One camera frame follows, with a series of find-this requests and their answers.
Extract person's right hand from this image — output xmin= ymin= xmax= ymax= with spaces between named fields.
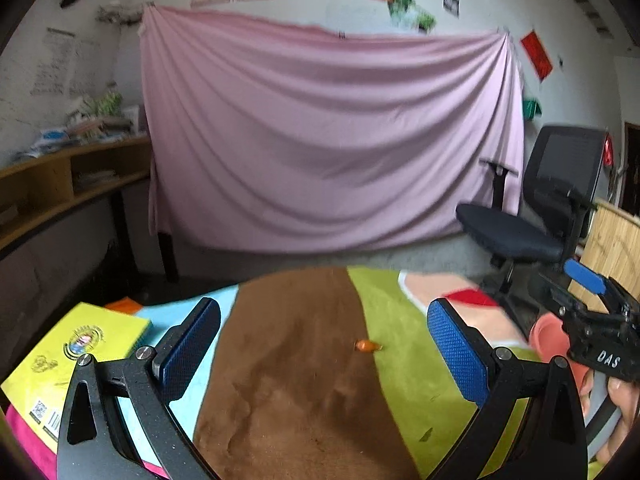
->
xmin=580 ymin=374 xmax=639 ymax=465

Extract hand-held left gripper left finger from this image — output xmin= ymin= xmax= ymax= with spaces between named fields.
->
xmin=56 ymin=297 xmax=222 ymax=480

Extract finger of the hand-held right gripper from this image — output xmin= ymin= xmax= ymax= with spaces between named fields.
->
xmin=527 ymin=271 xmax=592 ymax=319
xmin=562 ymin=258 xmax=640 ymax=312

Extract red wall paper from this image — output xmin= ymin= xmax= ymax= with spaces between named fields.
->
xmin=520 ymin=30 xmax=555 ymax=81

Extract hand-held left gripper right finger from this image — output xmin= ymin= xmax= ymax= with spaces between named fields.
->
xmin=427 ymin=298 xmax=588 ymax=480

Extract bamboo board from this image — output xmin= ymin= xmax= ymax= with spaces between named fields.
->
xmin=567 ymin=199 xmax=640 ymax=307

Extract orange paper sheet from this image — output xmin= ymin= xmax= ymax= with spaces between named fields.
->
xmin=105 ymin=297 xmax=146 ymax=314

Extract pink hanging cloth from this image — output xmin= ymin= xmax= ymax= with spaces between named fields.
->
xmin=140 ymin=4 xmax=526 ymax=254

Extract pile of books and papers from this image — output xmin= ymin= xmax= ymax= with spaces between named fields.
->
xmin=27 ymin=87 xmax=146 ymax=161

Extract colourful patchwork tablecloth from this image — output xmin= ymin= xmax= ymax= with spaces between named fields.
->
xmin=5 ymin=266 xmax=601 ymax=480

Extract black office chair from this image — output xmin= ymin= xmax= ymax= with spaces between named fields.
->
xmin=456 ymin=125 xmax=609 ymax=307

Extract green wall picture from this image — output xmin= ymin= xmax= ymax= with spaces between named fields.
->
xmin=387 ymin=0 xmax=437 ymax=34

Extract wooden shelf desk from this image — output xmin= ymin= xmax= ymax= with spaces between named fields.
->
xmin=0 ymin=135 xmax=154 ymax=261

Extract yellow book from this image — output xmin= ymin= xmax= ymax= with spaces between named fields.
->
xmin=0 ymin=302 xmax=153 ymax=454

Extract white wall papers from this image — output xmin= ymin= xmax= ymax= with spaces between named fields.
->
xmin=30 ymin=27 xmax=102 ymax=99

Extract pink plastic bowl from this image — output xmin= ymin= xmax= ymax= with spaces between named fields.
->
xmin=529 ymin=312 xmax=592 ymax=401

